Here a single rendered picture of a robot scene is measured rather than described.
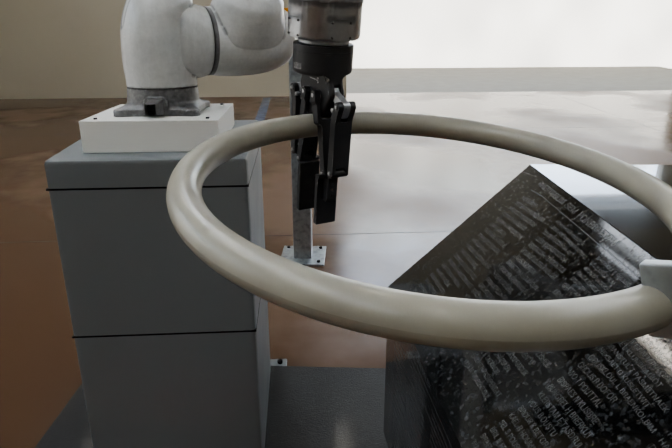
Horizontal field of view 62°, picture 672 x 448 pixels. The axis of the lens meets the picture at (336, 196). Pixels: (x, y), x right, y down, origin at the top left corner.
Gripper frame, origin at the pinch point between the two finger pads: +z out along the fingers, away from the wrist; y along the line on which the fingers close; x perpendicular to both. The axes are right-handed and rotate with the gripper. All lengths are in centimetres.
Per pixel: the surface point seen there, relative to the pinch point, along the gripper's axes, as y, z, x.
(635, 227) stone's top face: 27.0, -1.1, 30.5
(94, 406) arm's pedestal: -50, 68, -28
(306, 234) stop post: -135, 82, 70
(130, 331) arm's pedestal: -47, 48, -19
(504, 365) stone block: 26.4, 14.1, 12.3
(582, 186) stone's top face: 12.8, -0.1, 39.1
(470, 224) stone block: -2.0, 11.5, 32.2
